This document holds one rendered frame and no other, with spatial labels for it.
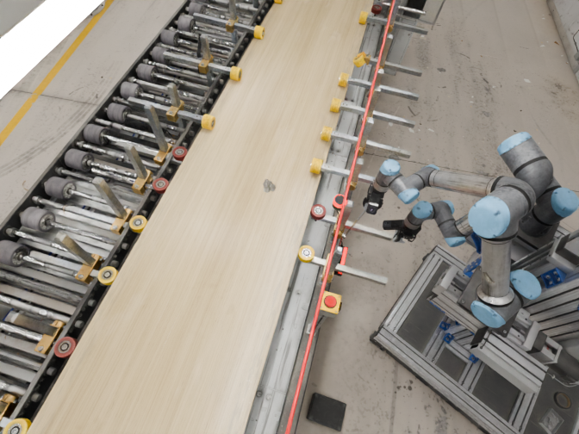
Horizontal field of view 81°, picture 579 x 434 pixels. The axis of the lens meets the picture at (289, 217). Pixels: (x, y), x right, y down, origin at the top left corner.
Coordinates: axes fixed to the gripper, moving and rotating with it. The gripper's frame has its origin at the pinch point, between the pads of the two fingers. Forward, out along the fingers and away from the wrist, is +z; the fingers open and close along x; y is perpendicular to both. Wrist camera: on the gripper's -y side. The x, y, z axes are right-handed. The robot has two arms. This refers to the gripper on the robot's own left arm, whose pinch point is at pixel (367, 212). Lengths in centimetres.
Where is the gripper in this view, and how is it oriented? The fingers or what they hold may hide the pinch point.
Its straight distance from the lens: 173.2
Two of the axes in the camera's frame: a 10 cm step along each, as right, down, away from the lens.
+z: -0.7, 4.9, 8.7
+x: -9.6, -2.8, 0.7
